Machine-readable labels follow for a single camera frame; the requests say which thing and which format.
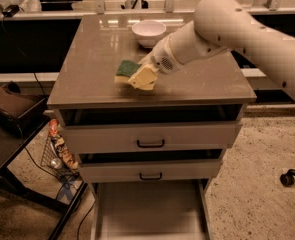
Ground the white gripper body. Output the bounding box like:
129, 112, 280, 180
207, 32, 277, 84
149, 33, 187, 74

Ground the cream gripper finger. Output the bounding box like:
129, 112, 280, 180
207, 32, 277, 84
139, 55, 153, 65
128, 64, 158, 91

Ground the green yellow sponge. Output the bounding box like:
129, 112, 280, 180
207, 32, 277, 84
114, 60, 140, 83

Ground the top grey drawer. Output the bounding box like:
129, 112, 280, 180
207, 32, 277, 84
63, 104, 243, 154

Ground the grey drawer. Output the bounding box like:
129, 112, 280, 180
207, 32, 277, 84
63, 104, 243, 154
79, 149, 223, 183
91, 180, 213, 240

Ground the grey drawer cabinet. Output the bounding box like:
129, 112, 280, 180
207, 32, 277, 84
46, 12, 257, 240

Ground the middle grey drawer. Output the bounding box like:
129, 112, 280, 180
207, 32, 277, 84
79, 149, 223, 183

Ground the bottom grey drawer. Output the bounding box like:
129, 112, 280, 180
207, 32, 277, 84
91, 180, 213, 240

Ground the white ceramic bowl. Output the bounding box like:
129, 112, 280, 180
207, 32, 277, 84
132, 20, 167, 48

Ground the colourful snack bag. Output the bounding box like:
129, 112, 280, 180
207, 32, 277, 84
49, 119, 78, 170

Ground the dark brown box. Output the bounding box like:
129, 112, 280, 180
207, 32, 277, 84
0, 82, 48, 138

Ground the black power adapter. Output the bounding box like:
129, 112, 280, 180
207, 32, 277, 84
2, 5, 19, 17

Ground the black side table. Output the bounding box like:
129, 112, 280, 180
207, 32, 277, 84
0, 115, 87, 240

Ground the black chair caster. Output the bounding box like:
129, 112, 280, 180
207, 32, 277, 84
280, 169, 295, 187

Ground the black wire basket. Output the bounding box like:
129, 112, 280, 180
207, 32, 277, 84
40, 133, 81, 182

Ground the black floor cable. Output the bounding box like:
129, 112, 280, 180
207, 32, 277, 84
76, 200, 97, 240

